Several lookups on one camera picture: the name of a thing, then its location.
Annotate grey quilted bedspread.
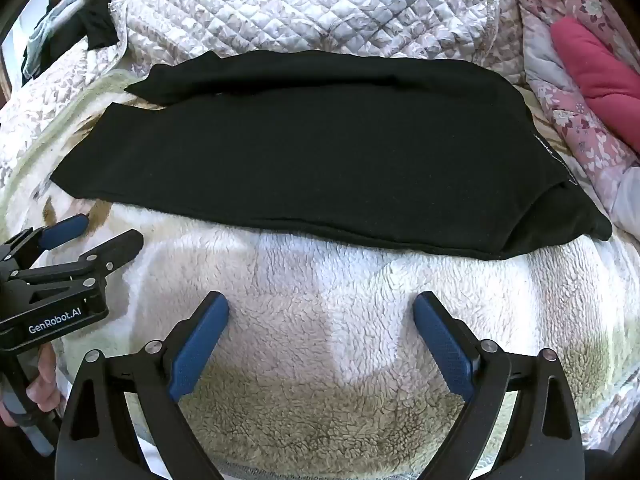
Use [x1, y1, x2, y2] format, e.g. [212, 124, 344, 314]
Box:
[0, 0, 531, 196]

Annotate floral fleece blanket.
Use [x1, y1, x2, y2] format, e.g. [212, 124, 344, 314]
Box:
[0, 67, 640, 480]

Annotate black pants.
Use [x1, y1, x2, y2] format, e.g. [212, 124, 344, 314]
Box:
[50, 50, 613, 262]

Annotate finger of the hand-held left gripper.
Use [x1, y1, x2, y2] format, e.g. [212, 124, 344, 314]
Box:
[9, 229, 145, 295]
[0, 213, 91, 267]

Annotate grey-blue garment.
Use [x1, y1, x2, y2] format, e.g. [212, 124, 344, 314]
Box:
[21, 0, 83, 80]

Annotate pink floral comforter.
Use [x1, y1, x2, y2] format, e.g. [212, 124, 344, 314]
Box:
[520, 0, 640, 235]

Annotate black garment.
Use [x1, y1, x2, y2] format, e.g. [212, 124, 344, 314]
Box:
[74, 0, 120, 52]

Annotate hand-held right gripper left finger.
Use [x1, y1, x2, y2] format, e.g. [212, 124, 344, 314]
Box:
[57, 291, 231, 480]

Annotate person's left hand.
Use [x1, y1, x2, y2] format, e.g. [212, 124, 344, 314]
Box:
[0, 346, 65, 428]

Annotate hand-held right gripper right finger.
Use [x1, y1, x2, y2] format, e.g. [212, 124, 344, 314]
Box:
[412, 291, 586, 480]

